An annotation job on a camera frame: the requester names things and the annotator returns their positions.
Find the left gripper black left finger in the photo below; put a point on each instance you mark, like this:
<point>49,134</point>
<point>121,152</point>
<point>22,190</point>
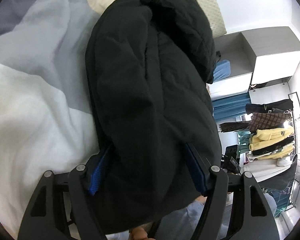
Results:
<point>60,200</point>

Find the black puffer jacket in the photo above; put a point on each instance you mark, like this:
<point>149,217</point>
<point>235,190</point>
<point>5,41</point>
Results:
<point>148,64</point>

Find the person right hand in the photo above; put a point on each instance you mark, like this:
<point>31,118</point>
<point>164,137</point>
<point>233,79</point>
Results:
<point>138,233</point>

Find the yellow hanging jacket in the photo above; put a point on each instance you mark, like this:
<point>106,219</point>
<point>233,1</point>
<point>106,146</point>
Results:
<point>266,141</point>

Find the plaid hanging shirt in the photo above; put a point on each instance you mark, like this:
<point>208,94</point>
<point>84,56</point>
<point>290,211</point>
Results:
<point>267,120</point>

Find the blue curtain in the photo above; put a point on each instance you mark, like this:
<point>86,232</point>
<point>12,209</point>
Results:
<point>230,107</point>

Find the grey white shelf unit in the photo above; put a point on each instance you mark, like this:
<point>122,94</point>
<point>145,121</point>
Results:
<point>256,57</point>

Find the patchwork colour-block duvet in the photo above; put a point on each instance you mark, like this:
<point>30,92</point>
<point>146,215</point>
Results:
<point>46,120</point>

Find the cream quilted headboard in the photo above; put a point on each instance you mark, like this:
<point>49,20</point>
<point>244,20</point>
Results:
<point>214,15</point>

